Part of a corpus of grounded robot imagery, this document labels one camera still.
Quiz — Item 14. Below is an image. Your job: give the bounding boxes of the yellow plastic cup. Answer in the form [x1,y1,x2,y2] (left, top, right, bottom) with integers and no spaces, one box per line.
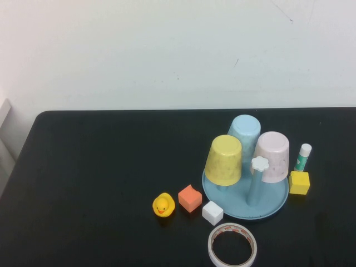
[204,134,243,186]

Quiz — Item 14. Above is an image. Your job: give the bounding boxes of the light blue plastic cup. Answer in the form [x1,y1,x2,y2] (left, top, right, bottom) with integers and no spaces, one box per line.
[227,115,261,164]

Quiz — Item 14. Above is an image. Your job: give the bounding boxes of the blue cup stand white caps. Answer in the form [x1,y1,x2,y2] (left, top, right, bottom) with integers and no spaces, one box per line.
[201,155,290,221]

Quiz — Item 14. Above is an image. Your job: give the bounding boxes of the pink plastic cup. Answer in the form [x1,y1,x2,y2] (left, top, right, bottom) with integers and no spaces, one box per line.
[250,131,290,184]

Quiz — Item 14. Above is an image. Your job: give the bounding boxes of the orange cube block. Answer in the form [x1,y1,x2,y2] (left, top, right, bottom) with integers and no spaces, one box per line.
[177,184,203,214]

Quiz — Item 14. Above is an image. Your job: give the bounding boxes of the yellow rubber duck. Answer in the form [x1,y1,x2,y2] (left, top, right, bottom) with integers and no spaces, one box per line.
[152,192,176,218]

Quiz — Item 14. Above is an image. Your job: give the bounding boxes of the white cube block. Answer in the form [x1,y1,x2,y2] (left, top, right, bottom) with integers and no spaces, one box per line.
[201,200,224,226]

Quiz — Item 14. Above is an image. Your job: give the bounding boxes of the white tape roll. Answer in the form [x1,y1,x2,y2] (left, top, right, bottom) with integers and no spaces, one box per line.
[207,222,258,267]

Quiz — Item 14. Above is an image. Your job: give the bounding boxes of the white green glue stick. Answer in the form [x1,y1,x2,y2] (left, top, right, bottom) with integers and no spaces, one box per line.
[293,143,313,172]

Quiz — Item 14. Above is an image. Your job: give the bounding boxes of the yellow cube block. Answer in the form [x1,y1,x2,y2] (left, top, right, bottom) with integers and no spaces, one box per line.
[288,171,311,195]

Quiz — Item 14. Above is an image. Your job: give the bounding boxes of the white furniture frame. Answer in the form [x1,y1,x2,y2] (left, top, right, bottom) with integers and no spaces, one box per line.
[0,98,17,195]

